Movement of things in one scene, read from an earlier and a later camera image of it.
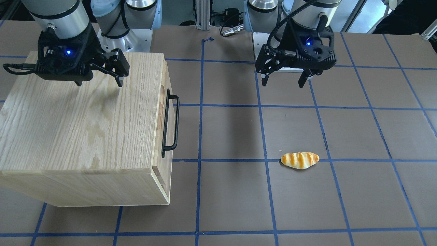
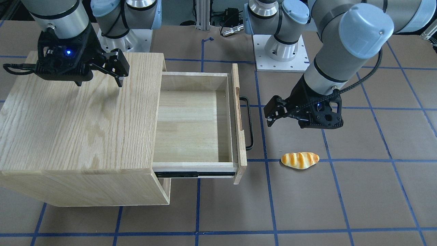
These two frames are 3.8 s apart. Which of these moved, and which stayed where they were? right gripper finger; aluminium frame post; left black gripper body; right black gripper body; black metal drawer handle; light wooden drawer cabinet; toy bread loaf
Moved: black metal drawer handle; left black gripper body
Stayed: aluminium frame post; toy bread loaf; right gripper finger; light wooden drawer cabinet; right black gripper body
